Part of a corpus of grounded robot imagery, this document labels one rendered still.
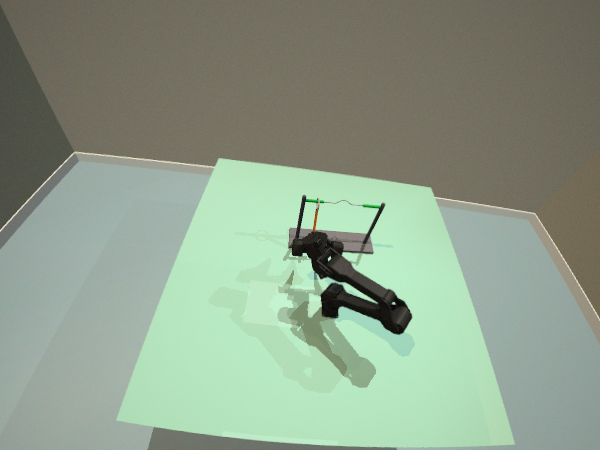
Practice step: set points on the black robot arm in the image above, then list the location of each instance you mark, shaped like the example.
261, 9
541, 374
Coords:
394, 318

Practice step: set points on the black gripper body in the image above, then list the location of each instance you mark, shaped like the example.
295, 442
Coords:
298, 248

